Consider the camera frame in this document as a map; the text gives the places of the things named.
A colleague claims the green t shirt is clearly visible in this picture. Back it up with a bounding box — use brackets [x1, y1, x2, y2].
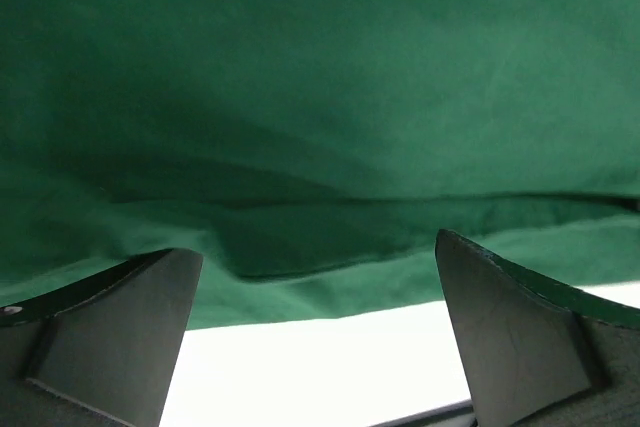
[1, 0, 639, 328]

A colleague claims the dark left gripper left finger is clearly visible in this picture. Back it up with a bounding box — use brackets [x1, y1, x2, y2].
[1, 249, 203, 427]

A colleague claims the dark metal table edge rail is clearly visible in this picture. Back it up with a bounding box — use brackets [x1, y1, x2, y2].
[373, 400, 478, 427]

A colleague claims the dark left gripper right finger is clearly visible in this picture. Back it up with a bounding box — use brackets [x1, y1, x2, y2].
[435, 230, 639, 426]

